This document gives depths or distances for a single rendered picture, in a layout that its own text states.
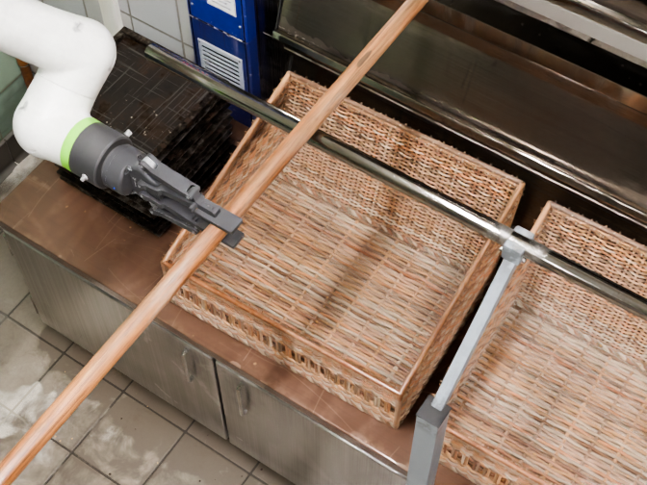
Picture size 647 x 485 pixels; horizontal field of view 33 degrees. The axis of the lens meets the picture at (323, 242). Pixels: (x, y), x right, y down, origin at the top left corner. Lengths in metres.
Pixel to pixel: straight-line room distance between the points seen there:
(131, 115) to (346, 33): 0.47
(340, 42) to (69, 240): 0.73
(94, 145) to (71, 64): 0.13
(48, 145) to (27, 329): 1.31
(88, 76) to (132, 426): 1.28
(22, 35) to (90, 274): 0.80
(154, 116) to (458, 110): 0.62
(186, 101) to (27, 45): 0.65
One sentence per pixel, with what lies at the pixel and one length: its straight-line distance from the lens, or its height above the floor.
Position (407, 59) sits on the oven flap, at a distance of 2.14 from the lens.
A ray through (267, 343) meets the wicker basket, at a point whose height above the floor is 0.64.
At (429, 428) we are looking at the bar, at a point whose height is 0.93.
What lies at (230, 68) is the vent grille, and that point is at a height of 0.75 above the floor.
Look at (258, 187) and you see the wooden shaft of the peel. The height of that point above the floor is 1.20.
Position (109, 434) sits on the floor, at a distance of 2.86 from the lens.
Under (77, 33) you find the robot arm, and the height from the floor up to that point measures 1.33.
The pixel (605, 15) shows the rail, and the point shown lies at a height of 1.44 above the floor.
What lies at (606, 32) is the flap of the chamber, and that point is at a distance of 1.66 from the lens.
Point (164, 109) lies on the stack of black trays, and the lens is 2.31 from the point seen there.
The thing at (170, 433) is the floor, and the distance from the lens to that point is 2.83.
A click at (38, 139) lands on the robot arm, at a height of 1.22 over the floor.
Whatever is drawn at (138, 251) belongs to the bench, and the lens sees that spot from 2.41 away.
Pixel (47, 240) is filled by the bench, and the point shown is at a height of 0.58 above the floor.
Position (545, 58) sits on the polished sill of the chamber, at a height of 1.16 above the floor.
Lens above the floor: 2.57
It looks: 56 degrees down
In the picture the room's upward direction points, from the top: straight up
